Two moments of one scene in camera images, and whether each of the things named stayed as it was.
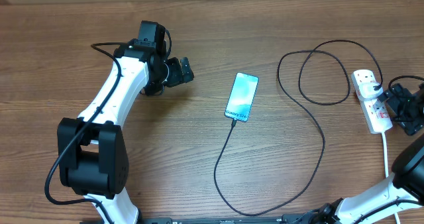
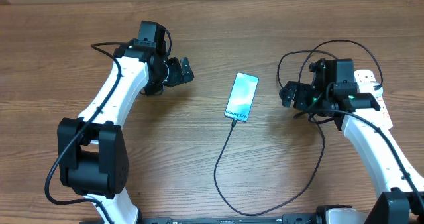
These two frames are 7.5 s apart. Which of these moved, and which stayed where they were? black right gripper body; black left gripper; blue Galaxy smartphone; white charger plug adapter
Moved: black right gripper body
Stayed: blue Galaxy smartphone; black left gripper; white charger plug adapter
